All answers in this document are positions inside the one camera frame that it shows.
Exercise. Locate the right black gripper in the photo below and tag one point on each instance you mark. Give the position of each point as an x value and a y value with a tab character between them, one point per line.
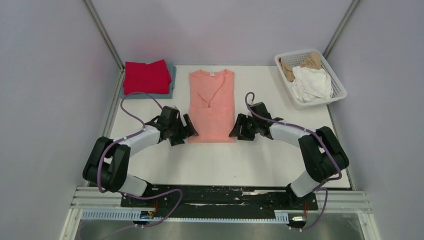
239	130

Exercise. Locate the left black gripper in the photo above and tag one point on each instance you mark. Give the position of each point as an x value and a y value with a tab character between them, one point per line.
179	140

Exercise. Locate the salmon pink t shirt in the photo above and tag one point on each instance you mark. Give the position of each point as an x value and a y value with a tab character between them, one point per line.
212	106

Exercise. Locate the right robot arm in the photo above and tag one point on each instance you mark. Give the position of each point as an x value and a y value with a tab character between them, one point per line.
322	154

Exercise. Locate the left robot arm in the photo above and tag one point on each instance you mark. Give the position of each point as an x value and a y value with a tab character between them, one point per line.
108	163

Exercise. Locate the folded red t shirt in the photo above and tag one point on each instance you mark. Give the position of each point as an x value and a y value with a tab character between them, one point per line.
150	78

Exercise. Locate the folded grey-blue t shirt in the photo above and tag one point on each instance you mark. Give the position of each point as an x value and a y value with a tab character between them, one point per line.
140	95

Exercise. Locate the white t shirt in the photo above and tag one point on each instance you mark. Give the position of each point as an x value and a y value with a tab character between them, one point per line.
310	85

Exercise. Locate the white plastic basket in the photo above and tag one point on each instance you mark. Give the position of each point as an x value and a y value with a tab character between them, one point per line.
294	58

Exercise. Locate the tan t shirt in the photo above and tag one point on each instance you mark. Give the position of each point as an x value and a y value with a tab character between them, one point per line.
313	61

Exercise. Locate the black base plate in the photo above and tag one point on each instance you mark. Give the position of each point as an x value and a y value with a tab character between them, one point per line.
220	202

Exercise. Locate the aluminium frame rail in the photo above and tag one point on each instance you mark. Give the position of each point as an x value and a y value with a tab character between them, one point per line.
338	201

